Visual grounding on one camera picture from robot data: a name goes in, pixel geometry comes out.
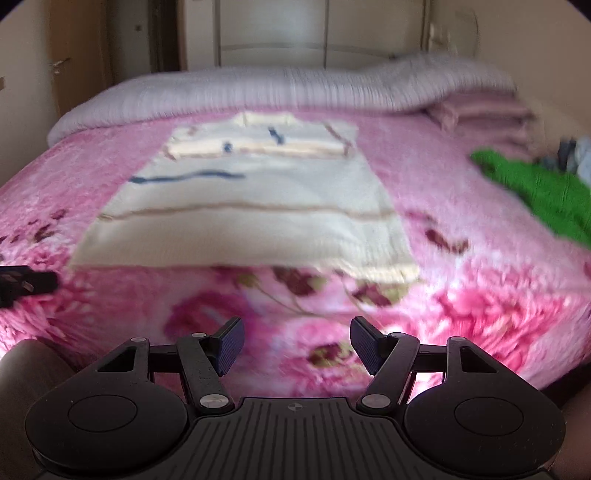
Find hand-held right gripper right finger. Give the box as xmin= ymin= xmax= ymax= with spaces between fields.
xmin=350 ymin=316 xmax=499 ymax=415

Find blue denim garment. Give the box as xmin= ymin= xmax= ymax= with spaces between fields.
xmin=536 ymin=137 xmax=578 ymax=172

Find pink floral blanket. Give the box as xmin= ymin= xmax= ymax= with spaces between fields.
xmin=0 ymin=108 xmax=591 ymax=402

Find oval mirror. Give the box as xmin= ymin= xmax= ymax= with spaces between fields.
xmin=422 ymin=9 xmax=481 ymax=61

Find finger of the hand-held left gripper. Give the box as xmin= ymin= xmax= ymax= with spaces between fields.
xmin=27 ymin=272 xmax=59 ymax=295

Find cream wardrobe cabinet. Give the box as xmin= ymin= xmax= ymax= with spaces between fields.
xmin=215 ymin=0 xmax=432 ymax=70

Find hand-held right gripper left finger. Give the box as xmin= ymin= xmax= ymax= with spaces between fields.
xmin=95 ymin=316 xmax=245 ymax=415

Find lilac striped quilt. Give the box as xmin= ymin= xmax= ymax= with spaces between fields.
xmin=46 ymin=53 xmax=520 ymax=145

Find cream knit sweater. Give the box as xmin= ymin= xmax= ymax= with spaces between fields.
xmin=68 ymin=111 xmax=422 ymax=283

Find person's right leg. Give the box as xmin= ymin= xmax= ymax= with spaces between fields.
xmin=551 ymin=392 xmax=591 ymax=480

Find wooden door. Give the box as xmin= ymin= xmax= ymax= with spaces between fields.
xmin=46 ymin=0 xmax=114 ymax=118

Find green knit sweater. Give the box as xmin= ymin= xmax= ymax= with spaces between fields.
xmin=470 ymin=148 xmax=591 ymax=252

